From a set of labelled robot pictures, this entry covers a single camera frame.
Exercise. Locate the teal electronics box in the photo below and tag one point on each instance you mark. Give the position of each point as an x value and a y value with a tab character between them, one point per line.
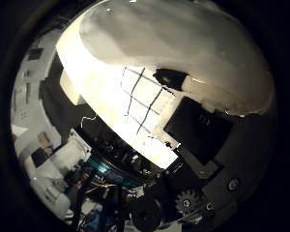
108	169

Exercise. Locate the white bulky equipment casing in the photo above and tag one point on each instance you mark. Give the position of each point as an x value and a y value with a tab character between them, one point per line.
66	154

